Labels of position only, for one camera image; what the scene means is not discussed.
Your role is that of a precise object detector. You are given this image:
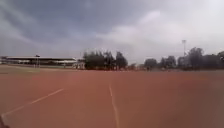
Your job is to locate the dense clump of dark trees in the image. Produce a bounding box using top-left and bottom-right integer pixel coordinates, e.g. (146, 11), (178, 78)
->
(82, 50), (129, 71)

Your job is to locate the small clump of trees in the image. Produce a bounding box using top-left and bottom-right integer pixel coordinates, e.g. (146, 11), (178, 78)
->
(143, 55), (177, 71)

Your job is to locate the long low pale-roofed building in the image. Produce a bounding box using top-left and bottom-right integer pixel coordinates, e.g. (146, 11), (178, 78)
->
(0, 55), (86, 70)

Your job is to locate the floodlight pole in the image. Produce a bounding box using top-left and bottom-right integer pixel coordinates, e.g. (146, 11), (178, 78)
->
(181, 39), (187, 58)

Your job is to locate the short dark pole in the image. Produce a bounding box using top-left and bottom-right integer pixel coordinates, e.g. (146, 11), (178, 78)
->
(35, 54), (41, 69)

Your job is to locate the row of dark trees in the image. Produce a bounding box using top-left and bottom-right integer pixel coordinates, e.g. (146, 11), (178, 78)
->
(176, 46), (224, 71)

